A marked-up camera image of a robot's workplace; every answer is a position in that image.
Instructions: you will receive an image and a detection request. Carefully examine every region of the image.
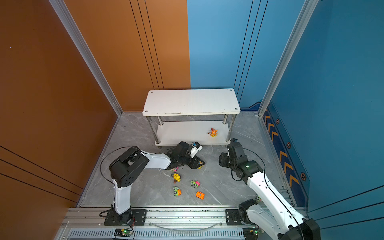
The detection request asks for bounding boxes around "white two-tier shelf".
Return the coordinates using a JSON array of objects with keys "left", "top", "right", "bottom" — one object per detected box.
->
[{"left": 143, "top": 89, "right": 241, "bottom": 147}]

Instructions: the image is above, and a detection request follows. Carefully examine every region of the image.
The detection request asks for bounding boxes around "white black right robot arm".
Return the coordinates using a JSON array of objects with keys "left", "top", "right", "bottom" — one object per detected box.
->
[{"left": 219, "top": 139, "right": 321, "bottom": 240}]

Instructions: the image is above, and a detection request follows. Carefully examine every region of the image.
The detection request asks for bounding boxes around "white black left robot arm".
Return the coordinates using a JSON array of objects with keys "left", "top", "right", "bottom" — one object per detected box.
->
[{"left": 108, "top": 142, "right": 205, "bottom": 225}]

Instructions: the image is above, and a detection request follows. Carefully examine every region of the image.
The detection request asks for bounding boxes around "yellow pikachu toy figure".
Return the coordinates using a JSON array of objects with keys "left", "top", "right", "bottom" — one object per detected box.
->
[{"left": 172, "top": 173, "right": 182, "bottom": 183}]

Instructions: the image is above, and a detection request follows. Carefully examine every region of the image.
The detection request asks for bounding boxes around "orange dragon toy figure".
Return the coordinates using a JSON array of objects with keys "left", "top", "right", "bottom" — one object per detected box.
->
[{"left": 208, "top": 128, "right": 218, "bottom": 137}]

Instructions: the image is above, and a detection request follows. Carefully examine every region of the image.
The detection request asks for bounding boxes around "aluminium corner post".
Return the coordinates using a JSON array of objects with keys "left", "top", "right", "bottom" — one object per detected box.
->
[
  {"left": 49, "top": 0, "right": 123, "bottom": 117},
  {"left": 258, "top": 0, "right": 319, "bottom": 118}
]

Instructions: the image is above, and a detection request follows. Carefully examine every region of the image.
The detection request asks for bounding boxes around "green orange toy car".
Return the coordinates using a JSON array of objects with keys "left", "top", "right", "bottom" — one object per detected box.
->
[{"left": 173, "top": 186, "right": 182, "bottom": 197}]

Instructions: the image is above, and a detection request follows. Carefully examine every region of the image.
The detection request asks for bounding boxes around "left aluminium corner post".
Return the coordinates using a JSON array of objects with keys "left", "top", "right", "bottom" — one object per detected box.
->
[{"left": 49, "top": 0, "right": 123, "bottom": 117}]

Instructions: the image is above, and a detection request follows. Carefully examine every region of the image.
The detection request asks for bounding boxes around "green circuit board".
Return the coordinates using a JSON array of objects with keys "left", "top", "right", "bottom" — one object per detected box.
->
[
  {"left": 114, "top": 228, "right": 135, "bottom": 240},
  {"left": 243, "top": 228, "right": 259, "bottom": 240}
]

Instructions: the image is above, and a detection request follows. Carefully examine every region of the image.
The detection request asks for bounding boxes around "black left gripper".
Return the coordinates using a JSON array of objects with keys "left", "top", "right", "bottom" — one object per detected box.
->
[{"left": 178, "top": 154, "right": 207, "bottom": 170}]

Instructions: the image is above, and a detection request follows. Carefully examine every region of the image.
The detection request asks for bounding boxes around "right aluminium corner post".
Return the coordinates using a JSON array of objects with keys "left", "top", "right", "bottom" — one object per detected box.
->
[{"left": 258, "top": 0, "right": 319, "bottom": 118}]

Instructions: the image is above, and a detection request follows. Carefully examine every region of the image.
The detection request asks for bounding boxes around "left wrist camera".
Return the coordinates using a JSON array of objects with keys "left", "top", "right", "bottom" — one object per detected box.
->
[{"left": 188, "top": 142, "right": 203, "bottom": 159}]

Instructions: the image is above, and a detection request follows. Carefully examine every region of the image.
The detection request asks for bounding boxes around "right green circuit board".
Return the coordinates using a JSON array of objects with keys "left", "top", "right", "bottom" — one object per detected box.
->
[{"left": 243, "top": 228, "right": 259, "bottom": 240}]

